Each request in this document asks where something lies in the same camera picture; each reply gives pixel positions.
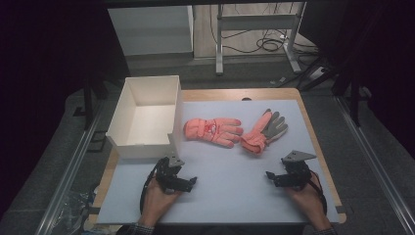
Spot pink winter glove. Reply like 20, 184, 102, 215
183, 117, 245, 149
240, 108, 290, 156

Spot clear plastic bag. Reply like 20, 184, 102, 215
58, 189, 100, 235

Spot white metal desk frame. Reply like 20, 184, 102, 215
214, 1, 308, 76

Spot person's right hand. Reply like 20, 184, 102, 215
285, 171, 333, 231

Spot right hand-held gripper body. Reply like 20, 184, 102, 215
277, 150, 318, 190

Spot pale blue table mat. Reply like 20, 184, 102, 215
96, 99, 341, 225

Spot white box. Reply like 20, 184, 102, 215
105, 74, 184, 160

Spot white power strip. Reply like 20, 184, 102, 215
307, 66, 327, 81

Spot person's left hand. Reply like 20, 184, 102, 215
138, 179, 184, 228

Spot black floor cables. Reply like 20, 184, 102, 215
208, 2, 322, 58

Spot right hand-held gripper black cable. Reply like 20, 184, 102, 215
306, 169, 329, 216

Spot white cabinet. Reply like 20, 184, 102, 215
107, 5, 195, 57

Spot black metal stand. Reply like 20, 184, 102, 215
81, 75, 110, 131
349, 79, 363, 127

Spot aluminium floor rail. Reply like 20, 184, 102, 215
335, 95, 415, 235
33, 100, 111, 235

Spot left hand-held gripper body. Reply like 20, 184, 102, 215
154, 155, 190, 194

